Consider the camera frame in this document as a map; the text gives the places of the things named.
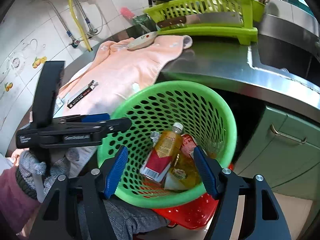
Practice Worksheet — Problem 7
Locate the yellow plastic wrapper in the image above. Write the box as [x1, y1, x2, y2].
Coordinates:
[164, 153, 201, 191]

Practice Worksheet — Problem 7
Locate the black toothpaste box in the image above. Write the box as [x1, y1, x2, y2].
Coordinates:
[67, 80, 99, 109]

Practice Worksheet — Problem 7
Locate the red soda can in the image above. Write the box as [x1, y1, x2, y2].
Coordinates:
[180, 134, 197, 158]

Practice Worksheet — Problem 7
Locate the red cigarette pack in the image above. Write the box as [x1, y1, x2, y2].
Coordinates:
[139, 149, 172, 184]

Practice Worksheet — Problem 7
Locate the amber tea bottle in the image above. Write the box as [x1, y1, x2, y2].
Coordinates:
[155, 122, 183, 158]

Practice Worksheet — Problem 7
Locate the grey paper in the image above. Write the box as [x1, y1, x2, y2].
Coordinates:
[150, 131, 161, 146]

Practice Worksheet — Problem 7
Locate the pink sleeved left forearm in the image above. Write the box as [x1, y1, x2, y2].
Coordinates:
[1, 166, 40, 235]

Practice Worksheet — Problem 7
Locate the grey gloved left hand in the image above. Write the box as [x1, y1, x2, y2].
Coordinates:
[17, 147, 81, 198]

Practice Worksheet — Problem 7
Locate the pink flower towel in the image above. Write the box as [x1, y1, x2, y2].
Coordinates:
[58, 35, 193, 116]

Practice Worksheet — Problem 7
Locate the green plastic waste basket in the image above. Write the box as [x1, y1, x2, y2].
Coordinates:
[97, 81, 237, 209]

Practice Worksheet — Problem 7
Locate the red plastic stool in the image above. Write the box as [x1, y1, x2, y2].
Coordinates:
[144, 176, 218, 230]

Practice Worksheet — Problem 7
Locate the grey trousered leg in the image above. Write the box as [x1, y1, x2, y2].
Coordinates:
[77, 198, 171, 240]

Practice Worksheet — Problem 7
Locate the steel water pipe left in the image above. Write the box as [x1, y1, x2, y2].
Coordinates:
[42, 0, 80, 48]

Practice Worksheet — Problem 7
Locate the steel water pipe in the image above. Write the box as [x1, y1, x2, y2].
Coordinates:
[42, 0, 80, 48]
[74, 0, 98, 38]

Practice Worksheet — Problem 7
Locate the white ceramic plate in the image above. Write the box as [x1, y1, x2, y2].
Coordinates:
[127, 31, 158, 51]

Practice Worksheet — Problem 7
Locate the steel water pipe right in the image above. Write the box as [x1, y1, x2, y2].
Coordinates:
[74, 0, 98, 38]

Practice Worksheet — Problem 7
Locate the dark green glass jar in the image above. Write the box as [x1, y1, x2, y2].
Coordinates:
[133, 14, 157, 34]

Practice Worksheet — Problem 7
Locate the pink bottle brush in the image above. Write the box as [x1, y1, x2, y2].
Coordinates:
[120, 7, 136, 21]

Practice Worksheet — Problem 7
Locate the steel sink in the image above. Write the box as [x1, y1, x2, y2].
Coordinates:
[255, 14, 319, 86]

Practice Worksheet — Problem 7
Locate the green dish rack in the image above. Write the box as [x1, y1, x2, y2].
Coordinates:
[144, 0, 265, 46]

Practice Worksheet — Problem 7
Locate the yellow gas hose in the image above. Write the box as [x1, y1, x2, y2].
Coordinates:
[65, 0, 93, 53]

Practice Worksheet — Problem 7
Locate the cleaver with wooden handle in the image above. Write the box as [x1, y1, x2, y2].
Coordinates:
[157, 11, 243, 28]

